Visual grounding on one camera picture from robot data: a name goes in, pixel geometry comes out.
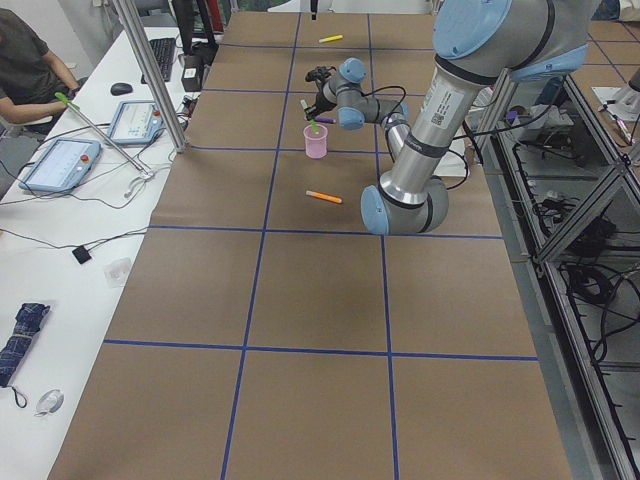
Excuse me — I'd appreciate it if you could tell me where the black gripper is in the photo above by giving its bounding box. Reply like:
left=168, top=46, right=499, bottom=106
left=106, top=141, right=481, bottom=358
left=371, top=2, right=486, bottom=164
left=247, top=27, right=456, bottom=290
left=304, top=94, right=331, bottom=118

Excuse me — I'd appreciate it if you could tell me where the green highlighter pen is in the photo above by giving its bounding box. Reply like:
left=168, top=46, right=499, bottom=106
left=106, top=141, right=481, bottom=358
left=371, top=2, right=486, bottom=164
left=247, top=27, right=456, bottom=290
left=309, top=119, right=320, bottom=134

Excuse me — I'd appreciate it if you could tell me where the orange highlighter pen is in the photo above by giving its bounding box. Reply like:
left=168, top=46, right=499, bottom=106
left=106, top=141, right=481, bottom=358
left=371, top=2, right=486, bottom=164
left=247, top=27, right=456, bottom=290
left=305, top=190, right=343, bottom=205

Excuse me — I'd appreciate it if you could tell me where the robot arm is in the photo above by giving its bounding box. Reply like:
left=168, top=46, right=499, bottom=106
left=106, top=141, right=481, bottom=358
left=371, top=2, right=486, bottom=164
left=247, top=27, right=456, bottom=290
left=305, top=0, right=598, bottom=235

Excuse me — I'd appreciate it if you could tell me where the pink mesh pen holder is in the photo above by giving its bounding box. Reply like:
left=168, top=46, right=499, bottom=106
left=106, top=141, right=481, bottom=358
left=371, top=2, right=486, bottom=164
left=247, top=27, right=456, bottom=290
left=303, top=124, right=328, bottom=159

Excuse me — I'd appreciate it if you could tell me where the yellow highlighter pen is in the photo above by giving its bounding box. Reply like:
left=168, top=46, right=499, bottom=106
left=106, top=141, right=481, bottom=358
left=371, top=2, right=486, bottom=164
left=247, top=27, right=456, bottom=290
left=318, top=34, right=344, bottom=44

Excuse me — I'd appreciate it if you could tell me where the black keyboard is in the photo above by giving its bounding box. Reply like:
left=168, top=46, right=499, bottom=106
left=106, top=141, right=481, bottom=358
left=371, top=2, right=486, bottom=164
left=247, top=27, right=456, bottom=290
left=149, top=37, right=176, bottom=82

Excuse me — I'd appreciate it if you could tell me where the far teach pendant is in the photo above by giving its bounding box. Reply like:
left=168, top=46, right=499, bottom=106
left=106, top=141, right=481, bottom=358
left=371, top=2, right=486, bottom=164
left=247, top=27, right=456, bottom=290
left=107, top=100, right=164, bottom=147

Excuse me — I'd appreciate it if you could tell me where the teach pendant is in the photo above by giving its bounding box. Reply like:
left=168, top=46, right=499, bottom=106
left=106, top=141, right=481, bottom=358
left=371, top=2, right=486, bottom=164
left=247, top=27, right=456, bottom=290
left=107, top=100, right=164, bottom=147
left=18, top=138, right=102, bottom=193

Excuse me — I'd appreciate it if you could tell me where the black computer mouse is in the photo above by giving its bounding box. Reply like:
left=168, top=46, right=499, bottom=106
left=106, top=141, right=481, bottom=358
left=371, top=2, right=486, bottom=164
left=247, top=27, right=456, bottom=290
left=110, top=82, right=133, bottom=96

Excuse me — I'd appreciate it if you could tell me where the brown paper table mat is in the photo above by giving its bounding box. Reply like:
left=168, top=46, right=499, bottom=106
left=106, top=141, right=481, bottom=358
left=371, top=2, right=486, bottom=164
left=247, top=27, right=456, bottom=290
left=50, top=13, right=572, bottom=479

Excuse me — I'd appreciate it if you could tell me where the near teach pendant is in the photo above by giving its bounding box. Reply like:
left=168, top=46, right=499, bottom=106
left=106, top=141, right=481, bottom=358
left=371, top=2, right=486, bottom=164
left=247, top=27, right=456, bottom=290
left=18, top=138, right=102, bottom=193

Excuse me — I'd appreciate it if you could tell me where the small black adapter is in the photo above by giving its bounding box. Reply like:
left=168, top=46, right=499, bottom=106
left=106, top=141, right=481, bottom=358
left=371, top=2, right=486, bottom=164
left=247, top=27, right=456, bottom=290
left=72, top=245, right=92, bottom=265

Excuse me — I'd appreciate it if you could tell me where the seated person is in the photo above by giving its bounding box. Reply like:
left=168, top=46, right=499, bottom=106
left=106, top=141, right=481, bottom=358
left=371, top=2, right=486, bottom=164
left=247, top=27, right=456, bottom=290
left=1, top=8, right=83, bottom=134

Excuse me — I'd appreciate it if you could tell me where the folded blue umbrella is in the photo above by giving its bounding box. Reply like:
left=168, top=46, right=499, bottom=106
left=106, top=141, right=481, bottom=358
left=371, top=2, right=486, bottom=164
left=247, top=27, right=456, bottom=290
left=1, top=303, right=50, bottom=388

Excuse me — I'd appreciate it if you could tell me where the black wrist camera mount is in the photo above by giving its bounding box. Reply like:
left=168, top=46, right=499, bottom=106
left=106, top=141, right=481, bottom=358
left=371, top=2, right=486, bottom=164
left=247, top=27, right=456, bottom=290
left=305, top=66, right=335, bottom=85

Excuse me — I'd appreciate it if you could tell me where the aluminium frame post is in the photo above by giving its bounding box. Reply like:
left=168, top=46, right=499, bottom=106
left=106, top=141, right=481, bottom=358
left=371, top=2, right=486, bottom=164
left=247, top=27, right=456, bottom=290
left=113, top=0, right=187, bottom=154

